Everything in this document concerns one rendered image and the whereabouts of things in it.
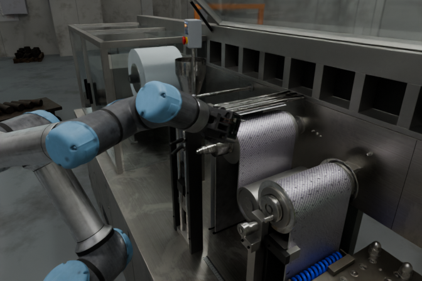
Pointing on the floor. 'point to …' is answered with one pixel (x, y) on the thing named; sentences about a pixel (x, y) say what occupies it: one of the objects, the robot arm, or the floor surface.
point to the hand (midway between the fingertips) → (230, 130)
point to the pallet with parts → (28, 55)
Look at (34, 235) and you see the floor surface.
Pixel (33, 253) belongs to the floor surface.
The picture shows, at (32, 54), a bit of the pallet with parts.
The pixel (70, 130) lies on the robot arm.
